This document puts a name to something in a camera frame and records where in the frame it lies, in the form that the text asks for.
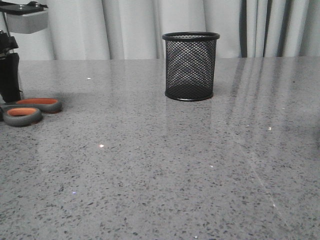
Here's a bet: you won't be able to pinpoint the grey pleated curtain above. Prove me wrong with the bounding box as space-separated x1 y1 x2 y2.
14 0 320 60

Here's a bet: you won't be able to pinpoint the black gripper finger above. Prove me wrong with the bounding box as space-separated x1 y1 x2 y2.
0 53 21 103

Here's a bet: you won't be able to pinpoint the black mesh metal bucket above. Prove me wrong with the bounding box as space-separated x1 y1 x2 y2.
162 31 220 101

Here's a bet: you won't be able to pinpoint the grey orange handled scissors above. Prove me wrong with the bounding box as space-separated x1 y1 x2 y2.
0 97 62 127

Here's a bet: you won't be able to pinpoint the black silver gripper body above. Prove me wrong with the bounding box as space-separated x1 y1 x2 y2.
0 0 49 59

